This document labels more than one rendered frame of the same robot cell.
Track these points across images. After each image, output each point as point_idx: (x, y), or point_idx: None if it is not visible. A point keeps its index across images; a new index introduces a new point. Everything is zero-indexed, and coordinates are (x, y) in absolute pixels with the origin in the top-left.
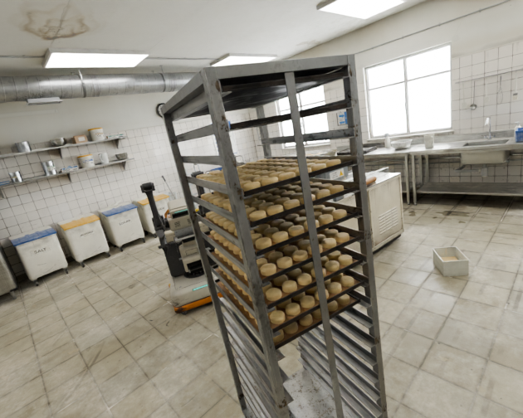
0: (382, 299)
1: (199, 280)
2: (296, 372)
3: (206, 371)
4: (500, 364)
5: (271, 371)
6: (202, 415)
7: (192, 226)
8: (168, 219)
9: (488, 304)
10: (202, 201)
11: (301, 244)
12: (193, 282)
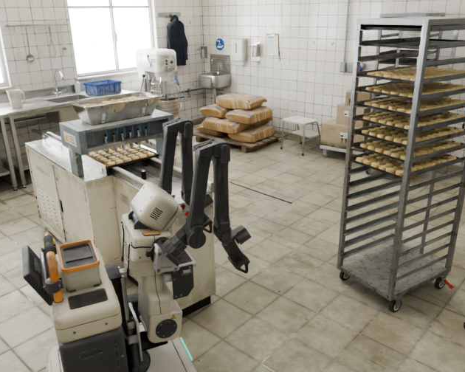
0: None
1: (169, 349)
2: (346, 269)
3: (332, 356)
4: (308, 214)
5: None
6: (390, 348)
7: (415, 123)
8: (166, 234)
9: (250, 203)
10: (436, 94)
11: None
12: (170, 359)
